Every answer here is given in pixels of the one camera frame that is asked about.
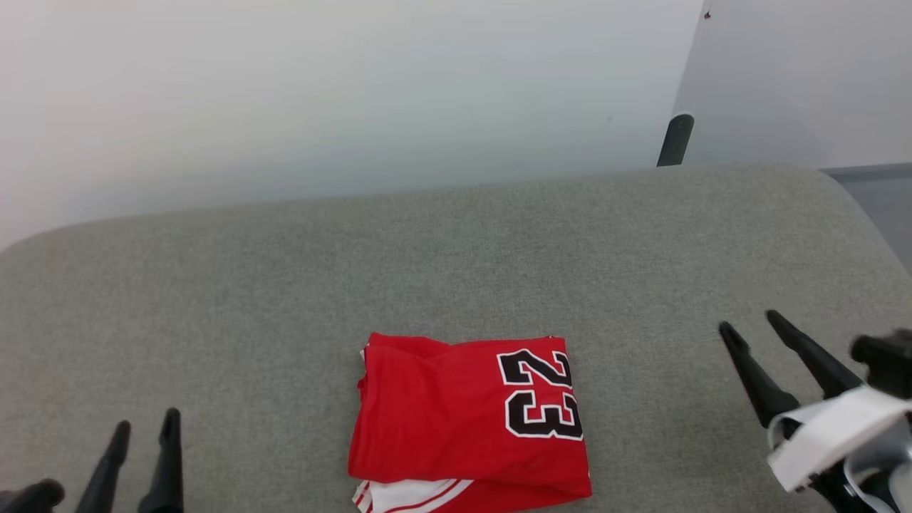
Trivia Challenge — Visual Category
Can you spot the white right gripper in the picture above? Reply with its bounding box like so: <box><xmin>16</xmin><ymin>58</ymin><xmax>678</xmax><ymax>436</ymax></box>
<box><xmin>718</xmin><ymin>309</ymin><xmax>912</xmax><ymax>513</ymax></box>

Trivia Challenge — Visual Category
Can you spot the black slanted post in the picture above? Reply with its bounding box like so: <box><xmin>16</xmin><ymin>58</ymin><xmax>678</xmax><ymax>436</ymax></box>
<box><xmin>656</xmin><ymin>113</ymin><xmax>695</xmax><ymax>168</ymax></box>

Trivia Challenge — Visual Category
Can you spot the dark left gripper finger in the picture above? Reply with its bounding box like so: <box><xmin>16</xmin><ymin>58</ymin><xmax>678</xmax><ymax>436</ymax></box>
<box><xmin>75</xmin><ymin>420</ymin><xmax>133</xmax><ymax>513</ymax></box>
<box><xmin>138</xmin><ymin>408</ymin><xmax>184</xmax><ymax>513</ymax></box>

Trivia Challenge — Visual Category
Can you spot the red Bulls basketball jersey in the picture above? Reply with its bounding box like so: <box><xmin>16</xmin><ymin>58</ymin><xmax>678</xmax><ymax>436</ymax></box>
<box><xmin>347</xmin><ymin>331</ymin><xmax>594</xmax><ymax>513</ymax></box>

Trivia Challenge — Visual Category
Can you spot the grey fabric sofa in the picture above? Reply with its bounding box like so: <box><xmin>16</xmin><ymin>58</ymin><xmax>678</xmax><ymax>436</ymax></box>
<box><xmin>0</xmin><ymin>164</ymin><xmax>912</xmax><ymax>513</ymax></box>

